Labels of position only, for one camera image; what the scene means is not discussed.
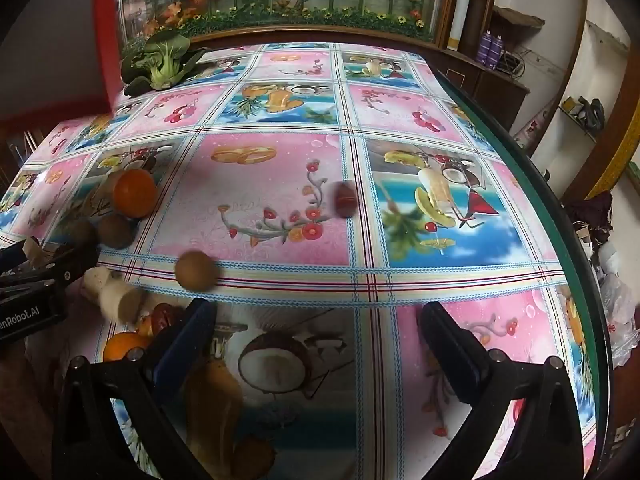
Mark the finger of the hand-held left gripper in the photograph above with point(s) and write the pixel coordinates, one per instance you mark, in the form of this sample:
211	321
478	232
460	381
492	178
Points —
12	256
75	262

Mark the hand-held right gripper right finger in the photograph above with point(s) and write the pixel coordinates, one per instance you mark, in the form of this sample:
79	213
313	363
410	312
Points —
450	360

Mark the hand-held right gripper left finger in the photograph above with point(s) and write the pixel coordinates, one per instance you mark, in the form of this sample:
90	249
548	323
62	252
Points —
185	345

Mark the brown longan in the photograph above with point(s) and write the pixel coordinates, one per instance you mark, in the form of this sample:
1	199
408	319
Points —
196	270
116	231
77	234

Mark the red date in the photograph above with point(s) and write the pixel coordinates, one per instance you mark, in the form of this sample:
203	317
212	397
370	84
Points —
161	316
345	199

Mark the orange tangerine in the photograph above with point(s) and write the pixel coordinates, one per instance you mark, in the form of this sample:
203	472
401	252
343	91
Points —
122	347
134	192

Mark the white plastic bags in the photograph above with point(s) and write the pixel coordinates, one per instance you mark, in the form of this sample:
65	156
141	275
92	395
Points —
616	305

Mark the pink printed tablecloth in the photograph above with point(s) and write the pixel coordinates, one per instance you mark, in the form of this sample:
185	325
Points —
280	185

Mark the green bok choy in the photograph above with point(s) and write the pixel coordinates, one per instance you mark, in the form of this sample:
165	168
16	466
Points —
160	60

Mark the purple spray can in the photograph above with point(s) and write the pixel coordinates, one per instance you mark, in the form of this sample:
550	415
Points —
484	46
496	50

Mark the white rolled poster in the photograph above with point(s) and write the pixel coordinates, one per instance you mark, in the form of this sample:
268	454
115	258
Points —
461	5

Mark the cluttered wall shelf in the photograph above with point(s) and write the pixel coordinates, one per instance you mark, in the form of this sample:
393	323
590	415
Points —
585	110

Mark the wooden wall shelf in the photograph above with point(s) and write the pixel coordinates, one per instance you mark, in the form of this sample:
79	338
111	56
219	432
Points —
520	17

